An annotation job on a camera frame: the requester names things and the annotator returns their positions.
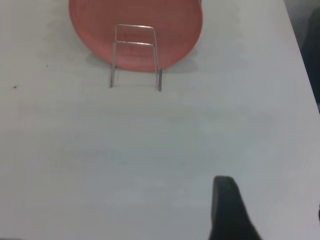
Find metal wire plate rack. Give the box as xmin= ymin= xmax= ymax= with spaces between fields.
xmin=109 ymin=23 xmax=163 ymax=93

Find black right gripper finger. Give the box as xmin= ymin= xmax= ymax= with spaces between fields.
xmin=208 ymin=175 xmax=263 ymax=240

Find pink plate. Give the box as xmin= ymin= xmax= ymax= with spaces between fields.
xmin=68 ymin=0 xmax=203 ymax=73

